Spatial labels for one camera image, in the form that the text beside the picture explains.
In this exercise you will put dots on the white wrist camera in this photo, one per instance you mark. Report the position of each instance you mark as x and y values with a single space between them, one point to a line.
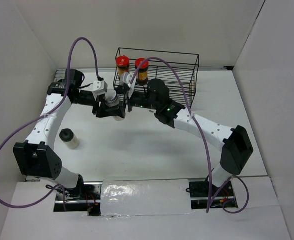
100 87
128 80

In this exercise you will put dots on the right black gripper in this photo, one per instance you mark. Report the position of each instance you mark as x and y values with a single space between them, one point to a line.
121 89

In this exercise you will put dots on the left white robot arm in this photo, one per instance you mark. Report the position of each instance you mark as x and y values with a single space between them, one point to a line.
68 180

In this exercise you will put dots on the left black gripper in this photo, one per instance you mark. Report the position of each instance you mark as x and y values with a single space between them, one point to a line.
101 112

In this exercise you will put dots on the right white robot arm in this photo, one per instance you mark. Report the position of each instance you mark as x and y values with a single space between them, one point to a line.
233 143

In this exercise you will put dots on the red lid sauce jar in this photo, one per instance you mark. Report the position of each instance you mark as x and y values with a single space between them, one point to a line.
123 65

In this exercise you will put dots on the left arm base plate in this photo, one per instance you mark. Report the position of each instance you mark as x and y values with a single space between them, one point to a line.
87 202

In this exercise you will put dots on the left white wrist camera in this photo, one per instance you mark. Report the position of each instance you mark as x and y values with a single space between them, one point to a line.
100 87

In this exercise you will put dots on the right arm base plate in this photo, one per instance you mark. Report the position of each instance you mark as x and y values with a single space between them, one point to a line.
198 191

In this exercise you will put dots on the black wire shelf rack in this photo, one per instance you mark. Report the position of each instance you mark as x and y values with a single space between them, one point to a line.
177 70

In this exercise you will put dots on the black cap pellet bottle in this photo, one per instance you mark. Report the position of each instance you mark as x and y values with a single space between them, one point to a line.
68 137

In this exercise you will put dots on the white bottle blue label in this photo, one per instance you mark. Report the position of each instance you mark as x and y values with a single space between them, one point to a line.
112 99

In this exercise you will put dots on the white taped cover sheet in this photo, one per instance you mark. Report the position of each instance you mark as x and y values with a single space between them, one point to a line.
130 198

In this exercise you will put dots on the red lid chili jar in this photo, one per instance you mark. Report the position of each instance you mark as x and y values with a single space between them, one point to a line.
142 76

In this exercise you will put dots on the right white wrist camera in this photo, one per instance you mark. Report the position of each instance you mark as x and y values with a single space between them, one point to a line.
128 80

